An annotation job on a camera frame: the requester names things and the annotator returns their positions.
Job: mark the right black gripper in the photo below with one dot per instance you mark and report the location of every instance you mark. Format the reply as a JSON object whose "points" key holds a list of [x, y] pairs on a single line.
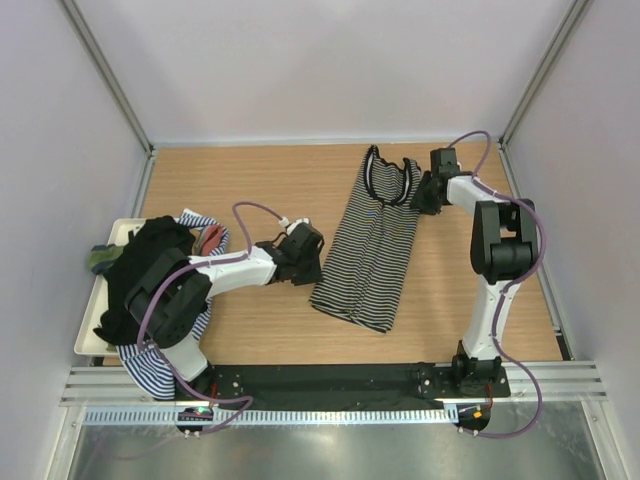
{"points": [[427, 207]]}

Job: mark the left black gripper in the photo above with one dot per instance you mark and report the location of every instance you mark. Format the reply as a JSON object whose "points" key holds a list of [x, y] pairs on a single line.
{"points": [[315, 274]]}

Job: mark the black white striped tank top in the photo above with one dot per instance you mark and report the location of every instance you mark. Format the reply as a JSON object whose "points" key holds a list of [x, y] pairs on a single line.
{"points": [[364, 272]]}

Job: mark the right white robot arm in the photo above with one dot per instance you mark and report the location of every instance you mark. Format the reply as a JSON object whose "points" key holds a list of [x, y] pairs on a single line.
{"points": [[507, 243]]}

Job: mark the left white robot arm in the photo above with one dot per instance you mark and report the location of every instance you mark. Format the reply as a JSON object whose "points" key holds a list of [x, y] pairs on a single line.
{"points": [[167, 299]]}

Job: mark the blue white striped tank top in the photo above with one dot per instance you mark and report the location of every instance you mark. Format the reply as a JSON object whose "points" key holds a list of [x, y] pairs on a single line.
{"points": [[146, 367]]}

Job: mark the red garment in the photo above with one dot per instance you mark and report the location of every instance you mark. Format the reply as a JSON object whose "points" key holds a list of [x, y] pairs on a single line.
{"points": [[210, 240]]}

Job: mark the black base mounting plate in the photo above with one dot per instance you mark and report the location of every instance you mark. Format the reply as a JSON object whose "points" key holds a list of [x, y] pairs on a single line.
{"points": [[351, 387]]}

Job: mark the green striped garment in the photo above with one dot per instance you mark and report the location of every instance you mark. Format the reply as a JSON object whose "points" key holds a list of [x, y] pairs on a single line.
{"points": [[102, 257]]}

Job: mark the white plastic tray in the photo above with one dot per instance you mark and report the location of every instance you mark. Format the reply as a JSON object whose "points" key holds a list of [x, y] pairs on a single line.
{"points": [[87, 343]]}

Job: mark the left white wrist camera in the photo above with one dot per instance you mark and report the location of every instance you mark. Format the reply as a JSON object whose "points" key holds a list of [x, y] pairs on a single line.
{"points": [[289, 226]]}

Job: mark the white slotted cable duct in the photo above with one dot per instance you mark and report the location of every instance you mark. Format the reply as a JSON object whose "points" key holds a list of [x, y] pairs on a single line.
{"points": [[198, 417]]}

